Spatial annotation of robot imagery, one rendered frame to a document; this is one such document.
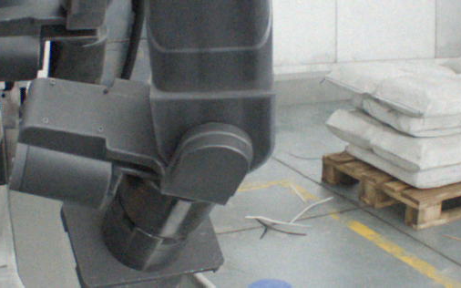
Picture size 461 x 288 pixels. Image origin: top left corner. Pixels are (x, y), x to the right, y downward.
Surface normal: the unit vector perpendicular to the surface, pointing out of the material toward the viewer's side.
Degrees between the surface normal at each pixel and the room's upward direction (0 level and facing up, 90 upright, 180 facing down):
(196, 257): 45
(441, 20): 90
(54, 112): 38
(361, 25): 90
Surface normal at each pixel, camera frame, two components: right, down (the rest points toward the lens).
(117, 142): 0.33, -0.59
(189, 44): -0.05, 0.60
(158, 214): -0.28, 0.76
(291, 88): 0.42, 0.25
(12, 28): 0.29, 0.48
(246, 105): 0.00, 0.78
